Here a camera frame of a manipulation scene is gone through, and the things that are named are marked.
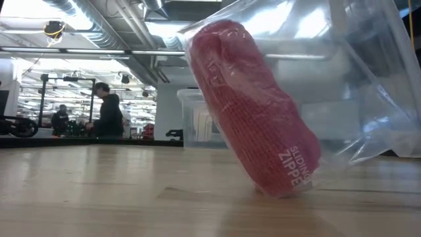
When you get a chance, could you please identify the pink elastic bandage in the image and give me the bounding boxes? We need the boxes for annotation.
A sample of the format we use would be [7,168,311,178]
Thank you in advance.
[187,18,322,199]

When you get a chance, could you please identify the clear plastic wrapper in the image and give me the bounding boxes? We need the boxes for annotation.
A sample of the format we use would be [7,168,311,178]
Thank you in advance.
[177,0,421,199]

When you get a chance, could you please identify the clear plastic storage box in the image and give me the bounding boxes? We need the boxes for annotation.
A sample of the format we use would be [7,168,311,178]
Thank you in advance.
[176,88,228,149]

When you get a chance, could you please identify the small black background device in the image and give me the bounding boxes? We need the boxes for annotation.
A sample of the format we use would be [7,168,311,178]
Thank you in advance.
[166,128,184,141]

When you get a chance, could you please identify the red storage bins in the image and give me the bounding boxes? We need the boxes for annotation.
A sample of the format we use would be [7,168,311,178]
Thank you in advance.
[143,123,155,140]

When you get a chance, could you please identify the black robot green lights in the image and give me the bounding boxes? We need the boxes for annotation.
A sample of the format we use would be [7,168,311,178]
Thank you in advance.
[65,120,95,138]

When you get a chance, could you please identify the black monitor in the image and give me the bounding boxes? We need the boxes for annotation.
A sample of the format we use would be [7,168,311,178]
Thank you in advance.
[0,89,11,116]

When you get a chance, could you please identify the black aluminium table frame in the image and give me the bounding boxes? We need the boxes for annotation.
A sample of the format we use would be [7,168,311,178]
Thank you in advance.
[0,136,184,148]

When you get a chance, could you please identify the black robot rig frame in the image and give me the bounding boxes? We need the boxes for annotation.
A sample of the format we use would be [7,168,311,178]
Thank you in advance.
[39,74,97,128]

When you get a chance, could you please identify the black looped cable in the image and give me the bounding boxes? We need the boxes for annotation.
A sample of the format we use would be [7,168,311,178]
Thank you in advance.
[0,115,39,138]

